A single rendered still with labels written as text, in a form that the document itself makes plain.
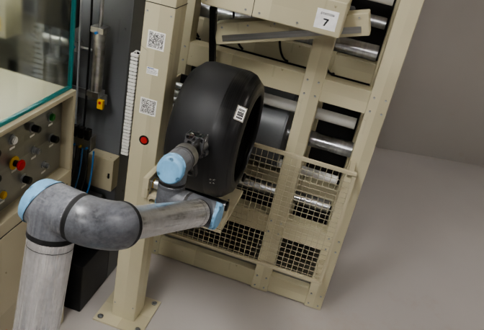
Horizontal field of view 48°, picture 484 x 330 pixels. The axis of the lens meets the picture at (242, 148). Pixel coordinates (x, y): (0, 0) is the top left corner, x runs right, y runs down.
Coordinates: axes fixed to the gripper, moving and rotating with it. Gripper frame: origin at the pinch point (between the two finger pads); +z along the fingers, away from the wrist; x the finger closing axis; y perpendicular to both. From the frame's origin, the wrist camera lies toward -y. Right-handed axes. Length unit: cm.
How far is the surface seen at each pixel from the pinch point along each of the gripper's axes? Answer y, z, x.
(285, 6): 53, 40, -12
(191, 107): 11.1, 4.6, 8.7
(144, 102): 2.7, 19.6, 33.5
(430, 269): -105, 167, -134
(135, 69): 15.6, 19.2, 39.7
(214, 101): 15.2, 7.6, 1.0
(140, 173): -31, 24, 31
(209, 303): -116, 65, -6
